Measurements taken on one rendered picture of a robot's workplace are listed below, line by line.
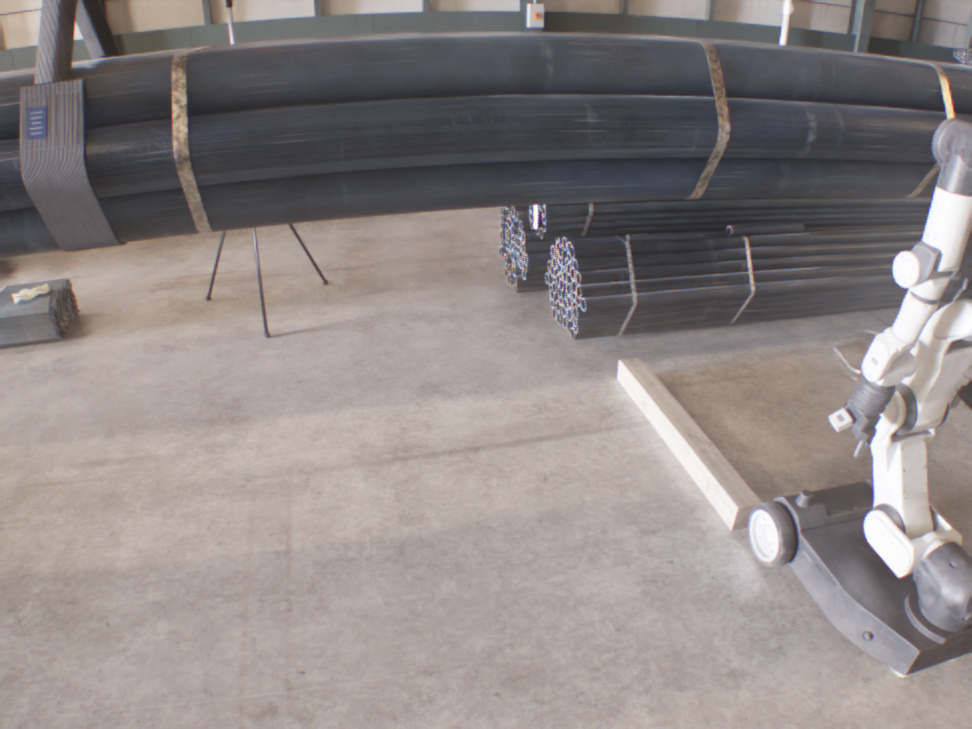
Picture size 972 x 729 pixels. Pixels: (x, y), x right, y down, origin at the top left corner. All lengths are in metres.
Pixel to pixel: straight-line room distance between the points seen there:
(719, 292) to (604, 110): 1.82
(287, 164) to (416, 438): 1.37
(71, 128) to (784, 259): 3.08
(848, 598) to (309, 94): 1.87
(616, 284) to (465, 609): 1.71
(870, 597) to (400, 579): 1.34
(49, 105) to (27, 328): 2.44
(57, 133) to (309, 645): 1.42
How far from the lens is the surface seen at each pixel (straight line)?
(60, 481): 2.82
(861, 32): 13.07
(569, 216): 3.01
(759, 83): 1.91
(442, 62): 1.59
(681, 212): 3.25
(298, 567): 2.13
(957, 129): 1.52
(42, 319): 3.94
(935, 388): 1.88
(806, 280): 3.63
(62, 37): 1.75
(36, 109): 1.69
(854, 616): 2.00
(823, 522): 2.15
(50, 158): 1.63
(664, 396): 2.71
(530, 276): 3.60
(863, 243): 3.93
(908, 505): 2.03
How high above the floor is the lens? 1.51
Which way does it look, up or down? 30 degrees down
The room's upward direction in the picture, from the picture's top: straight up
